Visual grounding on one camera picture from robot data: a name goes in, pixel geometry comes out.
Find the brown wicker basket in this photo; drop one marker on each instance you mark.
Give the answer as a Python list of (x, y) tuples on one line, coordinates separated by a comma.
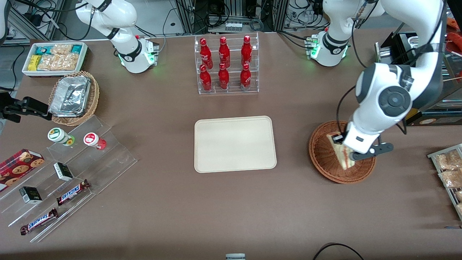
[(321, 159)]

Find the Snickers chocolate bar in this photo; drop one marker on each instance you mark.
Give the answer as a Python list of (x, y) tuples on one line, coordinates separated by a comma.
[(73, 192), (39, 221)]

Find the white snack bin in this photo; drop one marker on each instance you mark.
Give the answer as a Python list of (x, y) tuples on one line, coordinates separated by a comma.
[(57, 73)]

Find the red tartan cookie box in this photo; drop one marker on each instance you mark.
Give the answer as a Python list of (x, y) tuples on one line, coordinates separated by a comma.
[(18, 166)]

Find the black box yellow label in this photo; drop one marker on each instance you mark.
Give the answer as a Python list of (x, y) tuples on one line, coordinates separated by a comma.
[(429, 121)]

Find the silver foil pack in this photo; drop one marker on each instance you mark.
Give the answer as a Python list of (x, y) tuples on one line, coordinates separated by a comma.
[(65, 115), (70, 94)]

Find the green lidded yogurt cup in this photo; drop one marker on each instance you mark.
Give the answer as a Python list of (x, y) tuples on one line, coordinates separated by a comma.
[(57, 135)]

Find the teal snack pack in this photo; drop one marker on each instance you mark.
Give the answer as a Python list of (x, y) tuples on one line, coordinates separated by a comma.
[(77, 48), (43, 49)]

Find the triangle sandwich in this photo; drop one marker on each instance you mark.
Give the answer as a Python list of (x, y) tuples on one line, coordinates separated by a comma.
[(341, 157)]

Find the yellow snack pack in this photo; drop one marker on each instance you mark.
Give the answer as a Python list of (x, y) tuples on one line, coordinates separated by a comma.
[(34, 62)]

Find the white power strip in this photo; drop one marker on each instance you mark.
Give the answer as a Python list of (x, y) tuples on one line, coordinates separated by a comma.
[(234, 26)]

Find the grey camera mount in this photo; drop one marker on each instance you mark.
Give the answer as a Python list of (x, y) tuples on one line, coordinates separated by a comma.
[(235, 256)]

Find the black equipment box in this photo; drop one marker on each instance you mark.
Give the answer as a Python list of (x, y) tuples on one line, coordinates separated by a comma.
[(397, 47)]

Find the clear acrylic bottle rack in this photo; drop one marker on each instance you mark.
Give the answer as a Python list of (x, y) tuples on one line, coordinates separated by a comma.
[(232, 91)]

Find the red lidded yogurt cup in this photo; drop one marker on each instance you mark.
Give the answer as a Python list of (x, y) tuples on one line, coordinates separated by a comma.
[(92, 139)]

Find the clear bag of crackers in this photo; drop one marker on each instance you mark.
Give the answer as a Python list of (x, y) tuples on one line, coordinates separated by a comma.
[(48, 63), (68, 61), (62, 48)]

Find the clear acrylic stepped display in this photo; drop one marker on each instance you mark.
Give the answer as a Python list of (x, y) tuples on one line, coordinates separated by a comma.
[(115, 159)]

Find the small black carton box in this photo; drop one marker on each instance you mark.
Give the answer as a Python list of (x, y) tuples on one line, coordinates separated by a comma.
[(30, 195), (63, 171)]

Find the red cola bottle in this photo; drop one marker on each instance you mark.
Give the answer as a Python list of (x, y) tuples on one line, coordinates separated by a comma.
[(205, 54), (246, 52), (205, 80), (224, 54), (223, 78), (245, 78)]

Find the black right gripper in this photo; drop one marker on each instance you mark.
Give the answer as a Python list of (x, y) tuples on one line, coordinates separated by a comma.
[(26, 106)]

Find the orange plastic packet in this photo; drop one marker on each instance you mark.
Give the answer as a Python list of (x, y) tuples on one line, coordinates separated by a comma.
[(454, 24)]

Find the beige plastic tray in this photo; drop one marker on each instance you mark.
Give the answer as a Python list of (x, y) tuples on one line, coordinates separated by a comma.
[(234, 144)]

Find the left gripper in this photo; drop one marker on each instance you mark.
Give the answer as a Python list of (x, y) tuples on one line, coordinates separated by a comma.
[(339, 137)]

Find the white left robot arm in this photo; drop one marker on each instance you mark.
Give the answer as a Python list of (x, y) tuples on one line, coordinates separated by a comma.
[(393, 97)]

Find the light wicker basket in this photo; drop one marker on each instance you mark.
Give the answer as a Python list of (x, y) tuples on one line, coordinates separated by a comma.
[(92, 104)]

